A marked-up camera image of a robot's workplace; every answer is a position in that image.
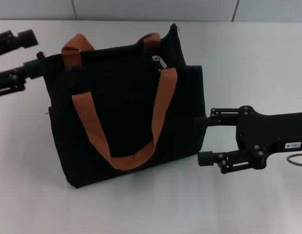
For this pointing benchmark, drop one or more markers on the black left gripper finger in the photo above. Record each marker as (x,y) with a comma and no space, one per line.
(31,69)
(26,39)

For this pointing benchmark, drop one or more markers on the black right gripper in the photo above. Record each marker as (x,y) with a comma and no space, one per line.
(263,131)

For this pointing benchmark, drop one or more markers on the silver zipper pull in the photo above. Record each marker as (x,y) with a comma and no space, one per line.
(156,58)

